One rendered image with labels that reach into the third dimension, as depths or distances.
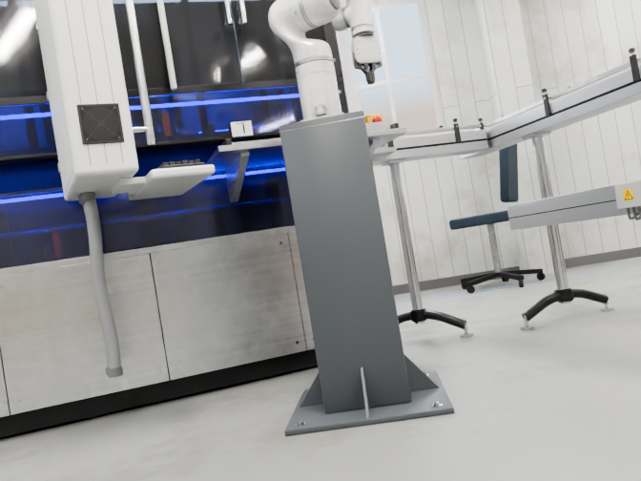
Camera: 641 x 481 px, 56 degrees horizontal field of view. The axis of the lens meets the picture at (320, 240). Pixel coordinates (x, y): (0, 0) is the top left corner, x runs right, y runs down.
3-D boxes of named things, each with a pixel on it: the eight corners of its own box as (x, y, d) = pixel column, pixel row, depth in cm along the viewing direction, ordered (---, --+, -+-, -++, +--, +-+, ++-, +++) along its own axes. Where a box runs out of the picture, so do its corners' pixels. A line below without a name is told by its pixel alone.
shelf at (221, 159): (200, 176, 245) (200, 171, 245) (359, 157, 267) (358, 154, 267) (218, 152, 200) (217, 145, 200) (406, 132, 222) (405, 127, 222)
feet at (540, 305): (516, 329, 265) (510, 298, 265) (605, 308, 280) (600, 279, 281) (527, 331, 257) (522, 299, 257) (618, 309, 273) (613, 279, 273)
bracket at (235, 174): (230, 202, 240) (224, 170, 240) (237, 201, 241) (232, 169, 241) (246, 190, 208) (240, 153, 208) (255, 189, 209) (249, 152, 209)
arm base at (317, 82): (353, 114, 175) (342, 51, 176) (289, 125, 177) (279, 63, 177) (355, 126, 194) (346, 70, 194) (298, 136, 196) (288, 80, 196)
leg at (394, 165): (406, 324, 284) (381, 163, 285) (423, 320, 287) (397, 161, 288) (416, 324, 275) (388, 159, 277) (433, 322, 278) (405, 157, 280)
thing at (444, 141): (361, 162, 269) (355, 127, 269) (348, 168, 284) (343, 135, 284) (490, 147, 291) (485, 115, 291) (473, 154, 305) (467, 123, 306)
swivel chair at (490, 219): (539, 276, 479) (514, 135, 481) (560, 282, 417) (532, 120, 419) (455, 288, 488) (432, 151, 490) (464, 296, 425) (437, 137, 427)
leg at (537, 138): (550, 304, 272) (522, 136, 273) (566, 301, 275) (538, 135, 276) (564, 304, 263) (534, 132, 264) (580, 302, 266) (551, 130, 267)
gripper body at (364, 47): (371, 37, 225) (377, 67, 225) (346, 38, 222) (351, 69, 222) (380, 30, 218) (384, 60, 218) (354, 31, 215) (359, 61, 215)
